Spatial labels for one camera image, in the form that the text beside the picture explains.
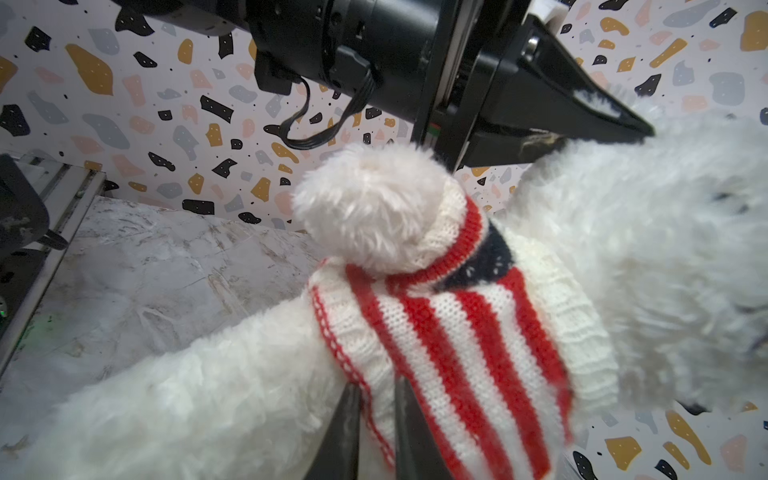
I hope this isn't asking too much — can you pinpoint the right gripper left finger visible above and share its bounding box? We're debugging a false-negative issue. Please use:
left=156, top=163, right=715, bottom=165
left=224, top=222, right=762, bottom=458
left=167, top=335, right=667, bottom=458
left=304, top=383, right=362, bottom=480

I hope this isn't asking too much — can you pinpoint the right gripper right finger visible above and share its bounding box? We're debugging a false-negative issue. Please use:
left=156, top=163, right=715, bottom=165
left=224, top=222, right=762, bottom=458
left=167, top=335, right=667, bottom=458
left=395, top=376, right=453, bottom=480

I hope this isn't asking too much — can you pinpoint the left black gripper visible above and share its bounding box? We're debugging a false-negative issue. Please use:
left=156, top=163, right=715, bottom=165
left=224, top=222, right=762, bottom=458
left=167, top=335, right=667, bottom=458
left=410, top=1, right=655, bottom=171

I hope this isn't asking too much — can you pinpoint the red white striped knit sweater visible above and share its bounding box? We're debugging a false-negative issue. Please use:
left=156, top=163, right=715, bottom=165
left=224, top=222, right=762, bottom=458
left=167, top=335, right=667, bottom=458
left=309, top=179, right=618, bottom=479

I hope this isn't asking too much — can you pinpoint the white plush teddy bear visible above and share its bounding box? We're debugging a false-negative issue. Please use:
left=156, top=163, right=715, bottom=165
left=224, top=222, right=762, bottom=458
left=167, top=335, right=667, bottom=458
left=1, top=113, right=767, bottom=479

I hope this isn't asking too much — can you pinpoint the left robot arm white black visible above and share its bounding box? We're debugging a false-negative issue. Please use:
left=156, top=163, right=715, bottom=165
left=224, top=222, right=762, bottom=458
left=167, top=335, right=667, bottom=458
left=116, top=0, right=654, bottom=171

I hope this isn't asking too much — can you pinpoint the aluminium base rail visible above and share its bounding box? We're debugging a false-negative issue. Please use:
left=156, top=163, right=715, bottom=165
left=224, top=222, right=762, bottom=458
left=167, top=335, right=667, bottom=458
left=1, top=154, right=106, bottom=370

